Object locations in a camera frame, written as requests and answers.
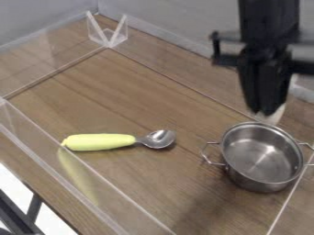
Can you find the silver metal pot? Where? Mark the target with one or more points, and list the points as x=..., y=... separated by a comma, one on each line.
x=260, y=156

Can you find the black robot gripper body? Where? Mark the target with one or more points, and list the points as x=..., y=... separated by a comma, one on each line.
x=268, y=26

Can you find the white orange plush mushroom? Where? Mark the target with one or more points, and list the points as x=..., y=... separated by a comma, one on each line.
x=272, y=119

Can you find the clear acrylic corner bracket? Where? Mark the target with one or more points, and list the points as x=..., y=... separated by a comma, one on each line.
x=102, y=36

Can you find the black metal table leg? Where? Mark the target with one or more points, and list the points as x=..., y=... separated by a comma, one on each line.
x=20, y=222

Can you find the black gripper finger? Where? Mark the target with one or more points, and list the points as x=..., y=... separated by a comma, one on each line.
x=247, y=73
x=273, y=84

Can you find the yellow handled metal spoon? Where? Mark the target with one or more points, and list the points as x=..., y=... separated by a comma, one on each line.
x=106, y=141

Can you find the clear acrylic enclosure wall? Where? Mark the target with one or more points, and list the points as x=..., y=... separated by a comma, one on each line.
x=64, y=86

